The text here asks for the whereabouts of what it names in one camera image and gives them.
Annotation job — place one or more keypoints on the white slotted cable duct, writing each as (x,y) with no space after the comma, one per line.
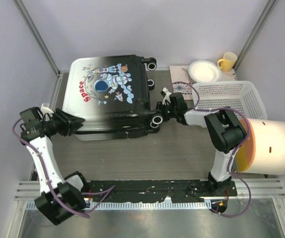
(166,205)

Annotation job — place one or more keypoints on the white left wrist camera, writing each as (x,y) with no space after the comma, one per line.
(45,109)

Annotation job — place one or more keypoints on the white round plate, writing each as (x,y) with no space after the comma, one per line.
(204,71)

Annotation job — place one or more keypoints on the black white space suitcase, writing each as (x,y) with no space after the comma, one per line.
(112,95)

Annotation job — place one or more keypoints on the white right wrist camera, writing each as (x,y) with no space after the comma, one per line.
(166,96)

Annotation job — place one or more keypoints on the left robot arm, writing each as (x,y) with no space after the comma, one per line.
(60,198)

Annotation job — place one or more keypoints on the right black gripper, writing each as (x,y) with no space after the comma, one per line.
(160,106)

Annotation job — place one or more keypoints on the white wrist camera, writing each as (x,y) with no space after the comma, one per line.
(45,109)
(166,96)

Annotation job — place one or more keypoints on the white cylindrical bin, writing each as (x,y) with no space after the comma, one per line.
(264,150)

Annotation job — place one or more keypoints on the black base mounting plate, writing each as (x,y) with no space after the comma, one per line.
(152,191)

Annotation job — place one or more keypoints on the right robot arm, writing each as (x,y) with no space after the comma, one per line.
(225,130)

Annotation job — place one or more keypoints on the white plastic mesh basket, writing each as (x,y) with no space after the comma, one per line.
(240,95)

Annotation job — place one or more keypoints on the patterned cloth napkin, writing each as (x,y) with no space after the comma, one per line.
(180,79)

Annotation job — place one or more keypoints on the yellow mug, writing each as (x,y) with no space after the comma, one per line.
(227,62)

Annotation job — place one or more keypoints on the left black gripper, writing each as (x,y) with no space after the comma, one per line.
(64,118)

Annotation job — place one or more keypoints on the aluminium rail frame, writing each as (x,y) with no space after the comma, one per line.
(257,188)

